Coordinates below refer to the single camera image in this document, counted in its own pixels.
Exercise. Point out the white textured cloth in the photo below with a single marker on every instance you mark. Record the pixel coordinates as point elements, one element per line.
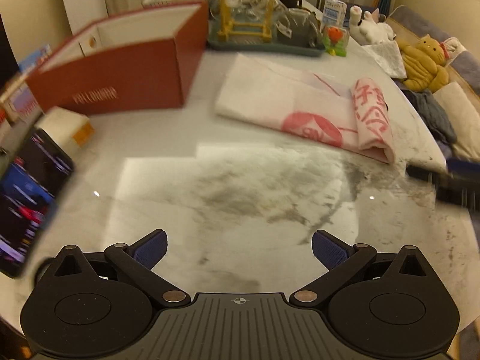
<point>386,58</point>

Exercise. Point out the beige cushion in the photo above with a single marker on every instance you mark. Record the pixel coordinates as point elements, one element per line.
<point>461,112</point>

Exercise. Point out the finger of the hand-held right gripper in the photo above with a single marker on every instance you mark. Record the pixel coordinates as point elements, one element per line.
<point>465,165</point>
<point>450,191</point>

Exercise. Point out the glass pitcher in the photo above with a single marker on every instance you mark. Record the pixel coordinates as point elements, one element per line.
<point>300,26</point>

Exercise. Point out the green dish tray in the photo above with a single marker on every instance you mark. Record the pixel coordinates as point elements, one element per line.
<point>262,47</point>

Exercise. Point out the small white orange-label box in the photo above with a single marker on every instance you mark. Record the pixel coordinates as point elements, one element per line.
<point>60,123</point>

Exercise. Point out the red cardboard box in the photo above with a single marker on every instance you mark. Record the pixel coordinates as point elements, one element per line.
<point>131,78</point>

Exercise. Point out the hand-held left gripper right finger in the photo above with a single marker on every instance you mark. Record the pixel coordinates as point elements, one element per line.
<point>330,249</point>

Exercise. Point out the drink carton with straw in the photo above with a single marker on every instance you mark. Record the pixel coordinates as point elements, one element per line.
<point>333,13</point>

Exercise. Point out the white plush cat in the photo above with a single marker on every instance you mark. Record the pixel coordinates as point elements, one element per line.
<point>375,30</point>

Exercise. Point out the black television screen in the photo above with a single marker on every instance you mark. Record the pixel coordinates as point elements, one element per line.
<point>5,56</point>

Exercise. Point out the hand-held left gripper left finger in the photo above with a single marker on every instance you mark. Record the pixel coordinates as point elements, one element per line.
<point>150,249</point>

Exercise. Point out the dark grey cloth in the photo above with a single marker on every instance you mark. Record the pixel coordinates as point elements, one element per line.
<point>431,116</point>

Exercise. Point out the black smartphone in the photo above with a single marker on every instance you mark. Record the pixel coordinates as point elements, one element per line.
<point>30,202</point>

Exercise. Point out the yellow plush cat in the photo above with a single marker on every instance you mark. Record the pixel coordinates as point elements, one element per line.
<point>423,63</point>

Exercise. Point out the green clear toy box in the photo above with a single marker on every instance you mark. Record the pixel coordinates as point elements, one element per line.
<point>335,41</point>

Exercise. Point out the glass cups on rack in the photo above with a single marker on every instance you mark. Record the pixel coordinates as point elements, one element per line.
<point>240,5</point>

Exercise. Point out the white red-print shopping bag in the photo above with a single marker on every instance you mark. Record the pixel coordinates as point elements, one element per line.
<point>270,97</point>

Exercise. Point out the yellow cup rack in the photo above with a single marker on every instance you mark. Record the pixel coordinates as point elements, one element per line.
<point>245,28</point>

